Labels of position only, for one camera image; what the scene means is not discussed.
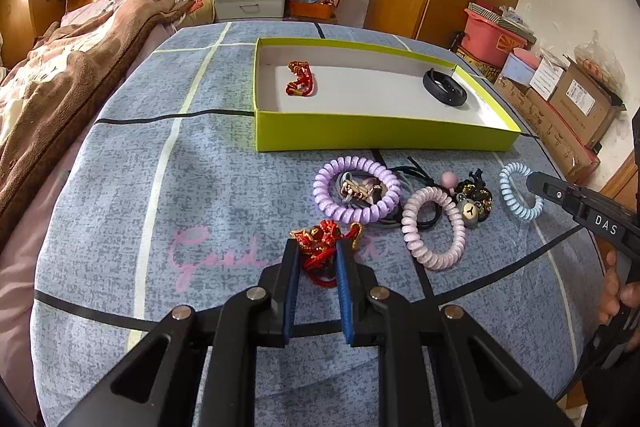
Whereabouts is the long cardboard box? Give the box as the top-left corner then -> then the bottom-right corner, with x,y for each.
492,77 -> 601,184

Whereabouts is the red bracelet with gold beads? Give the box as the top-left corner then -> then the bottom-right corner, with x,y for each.
290,219 -> 362,290

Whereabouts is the person's right hand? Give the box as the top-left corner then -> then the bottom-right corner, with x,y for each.
598,251 -> 640,324

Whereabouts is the yellow-green cardboard box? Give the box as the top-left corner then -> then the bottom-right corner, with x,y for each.
252,38 -> 523,152

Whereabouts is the white labelled box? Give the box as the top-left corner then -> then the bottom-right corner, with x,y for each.
530,57 -> 571,102

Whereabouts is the purple spiral hair tie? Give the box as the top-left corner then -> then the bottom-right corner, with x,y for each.
313,155 -> 402,225

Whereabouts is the pillow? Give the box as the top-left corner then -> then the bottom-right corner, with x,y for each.
150,0 -> 215,25

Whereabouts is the bear charm black hair tie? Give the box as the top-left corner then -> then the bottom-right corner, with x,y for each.
454,168 -> 496,228

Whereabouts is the striped flat box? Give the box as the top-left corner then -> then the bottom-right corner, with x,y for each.
467,1 -> 538,45

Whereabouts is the black hair tie green bead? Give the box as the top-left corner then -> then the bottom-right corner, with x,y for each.
387,157 -> 453,233

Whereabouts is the patterned yellow box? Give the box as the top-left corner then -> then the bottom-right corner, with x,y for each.
457,47 -> 506,82

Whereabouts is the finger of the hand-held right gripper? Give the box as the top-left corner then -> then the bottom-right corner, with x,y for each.
525,172 -> 582,221

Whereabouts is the black fitness band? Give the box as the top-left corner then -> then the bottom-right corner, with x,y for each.
422,68 -> 468,108

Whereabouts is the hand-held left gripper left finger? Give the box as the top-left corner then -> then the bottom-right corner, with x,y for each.
55,239 -> 303,427

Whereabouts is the blue-grey checked bedsheet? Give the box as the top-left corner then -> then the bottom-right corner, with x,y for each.
30,21 -> 608,427

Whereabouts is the blue spiral hair tie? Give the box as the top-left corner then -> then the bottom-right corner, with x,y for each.
499,162 -> 545,220

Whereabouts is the pink plastic tub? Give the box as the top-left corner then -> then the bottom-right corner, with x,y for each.
460,8 -> 528,68

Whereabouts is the light blue box pink lid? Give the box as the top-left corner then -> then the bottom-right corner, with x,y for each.
500,48 -> 542,85

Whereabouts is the open cardboard box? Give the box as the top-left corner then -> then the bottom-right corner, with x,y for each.
550,57 -> 627,148

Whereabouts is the brown blanket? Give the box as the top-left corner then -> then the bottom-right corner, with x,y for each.
0,0 -> 196,248

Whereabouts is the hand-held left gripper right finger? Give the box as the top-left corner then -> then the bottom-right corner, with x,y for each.
335,239 -> 576,427

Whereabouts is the grey hair tie flower charm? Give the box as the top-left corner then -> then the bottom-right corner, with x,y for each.
334,171 -> 403,230

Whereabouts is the small red knotted bracelet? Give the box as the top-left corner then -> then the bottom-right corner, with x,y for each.
286,61 -> 317,98

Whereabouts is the orange box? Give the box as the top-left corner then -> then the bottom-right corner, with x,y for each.
289,1 -> 335,20

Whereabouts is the pink spiral hair tie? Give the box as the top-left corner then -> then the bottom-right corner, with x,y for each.
401,187 -> 467,271

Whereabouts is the clear plastic bag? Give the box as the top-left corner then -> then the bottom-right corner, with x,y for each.
574,32 -> 627,82

